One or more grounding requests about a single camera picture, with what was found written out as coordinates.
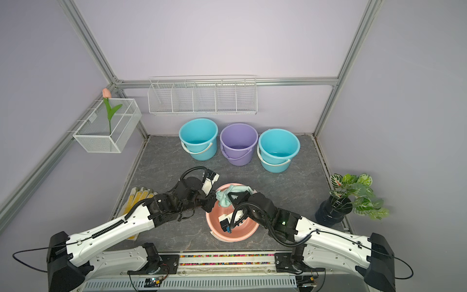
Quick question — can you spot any pink plastic bucket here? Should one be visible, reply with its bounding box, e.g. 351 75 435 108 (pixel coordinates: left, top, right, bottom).
206 201 259 242

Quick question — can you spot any mint green cloth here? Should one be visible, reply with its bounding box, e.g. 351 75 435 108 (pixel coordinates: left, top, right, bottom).
215 183 257 208

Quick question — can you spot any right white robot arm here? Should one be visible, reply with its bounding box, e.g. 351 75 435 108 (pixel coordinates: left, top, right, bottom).
227 191 396 292

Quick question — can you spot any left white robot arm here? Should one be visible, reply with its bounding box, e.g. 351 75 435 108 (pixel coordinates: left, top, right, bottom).
47 174 220 292

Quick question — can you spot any left teal bucket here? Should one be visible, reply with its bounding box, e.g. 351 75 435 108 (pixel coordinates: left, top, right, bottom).
179 118 218 161

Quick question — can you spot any teal bucket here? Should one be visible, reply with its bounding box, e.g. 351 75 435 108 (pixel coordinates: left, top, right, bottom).
179 118 218 161
257 128 300 173

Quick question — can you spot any right teal bucket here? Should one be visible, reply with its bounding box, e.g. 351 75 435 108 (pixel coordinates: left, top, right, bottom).
257 128 300 173

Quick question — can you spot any purple bucket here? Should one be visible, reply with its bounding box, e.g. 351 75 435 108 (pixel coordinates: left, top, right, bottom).
220 123 259 167

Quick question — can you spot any yellow white work glove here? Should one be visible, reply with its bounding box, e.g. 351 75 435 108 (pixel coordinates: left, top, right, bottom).
120 186 158 240

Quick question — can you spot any potted green plant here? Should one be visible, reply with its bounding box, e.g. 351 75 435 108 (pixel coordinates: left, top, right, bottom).
315 173 389 227

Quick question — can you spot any pink artificial tulip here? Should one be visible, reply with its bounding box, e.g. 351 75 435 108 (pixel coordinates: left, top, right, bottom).
102 88 122 136

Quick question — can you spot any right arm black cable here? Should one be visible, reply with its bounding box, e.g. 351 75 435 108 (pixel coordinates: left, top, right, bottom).
317 229 415 281

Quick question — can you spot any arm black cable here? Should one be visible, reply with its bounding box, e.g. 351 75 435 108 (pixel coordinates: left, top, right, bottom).
317 229 415 281
11 246 70 273

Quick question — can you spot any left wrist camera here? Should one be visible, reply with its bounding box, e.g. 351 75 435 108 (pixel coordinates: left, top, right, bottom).
202 170 220 196

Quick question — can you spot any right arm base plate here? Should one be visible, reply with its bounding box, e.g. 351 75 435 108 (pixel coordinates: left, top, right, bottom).
274 252 325 274

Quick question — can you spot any white vented cable duct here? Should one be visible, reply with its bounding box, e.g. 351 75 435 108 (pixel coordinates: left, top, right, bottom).
76 275 298 292

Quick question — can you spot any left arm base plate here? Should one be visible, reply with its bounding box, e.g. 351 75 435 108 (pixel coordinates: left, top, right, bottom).
127 254 180 276

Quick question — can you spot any white wire basket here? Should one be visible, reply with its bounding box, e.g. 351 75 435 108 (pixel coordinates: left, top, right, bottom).
73 98 142 153

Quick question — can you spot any long white wire shelf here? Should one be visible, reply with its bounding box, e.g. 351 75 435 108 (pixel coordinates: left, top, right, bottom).
147 75 258 115

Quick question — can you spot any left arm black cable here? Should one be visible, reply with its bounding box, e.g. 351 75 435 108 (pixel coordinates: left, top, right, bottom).
11 246 70 273

